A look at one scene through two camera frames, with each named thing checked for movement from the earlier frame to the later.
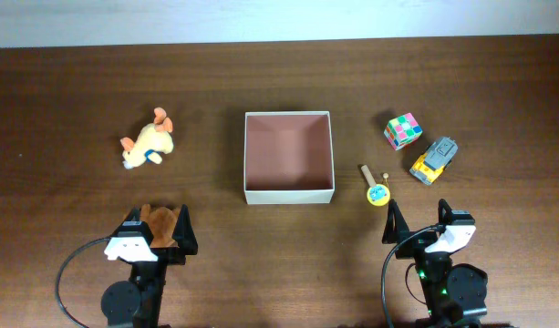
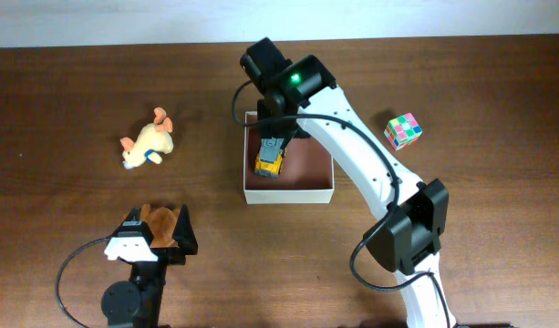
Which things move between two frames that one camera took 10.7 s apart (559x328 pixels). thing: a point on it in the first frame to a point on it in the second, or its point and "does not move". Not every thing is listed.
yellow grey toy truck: [430, 164] to [269, 158]
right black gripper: [394, 235] to [267, 129]
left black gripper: [185, 237] does not move
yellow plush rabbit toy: [151, 140] does not move
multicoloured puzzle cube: [402, 131] does not move
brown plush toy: [161, 222] does not move
